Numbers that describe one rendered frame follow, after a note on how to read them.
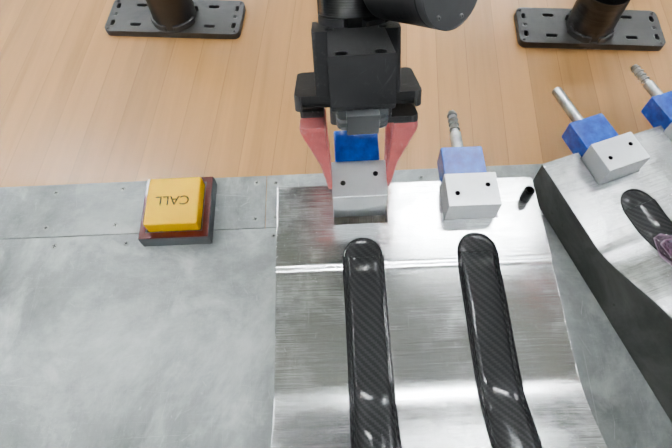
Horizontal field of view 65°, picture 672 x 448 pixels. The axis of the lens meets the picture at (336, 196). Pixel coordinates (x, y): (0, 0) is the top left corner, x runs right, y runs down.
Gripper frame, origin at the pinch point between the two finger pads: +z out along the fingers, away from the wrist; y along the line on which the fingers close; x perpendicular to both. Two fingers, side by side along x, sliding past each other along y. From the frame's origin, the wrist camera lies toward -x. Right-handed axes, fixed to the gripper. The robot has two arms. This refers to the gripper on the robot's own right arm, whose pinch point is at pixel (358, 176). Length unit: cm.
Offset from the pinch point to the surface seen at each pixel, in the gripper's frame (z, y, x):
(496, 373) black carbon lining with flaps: 13.8, 10.9, -11.5
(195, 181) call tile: 5.0, -18.4, 10.3
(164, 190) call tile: 5.5, -21.8, 9.4
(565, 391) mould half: 14.1, 16.2, -13.4
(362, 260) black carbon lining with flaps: 7.5, 0.0, -2.8
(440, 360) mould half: 12.7, 6.2, -10.8
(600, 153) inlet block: 2.3, 25.9, 6.9
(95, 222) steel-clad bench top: 9.5, -31.0, 9.8
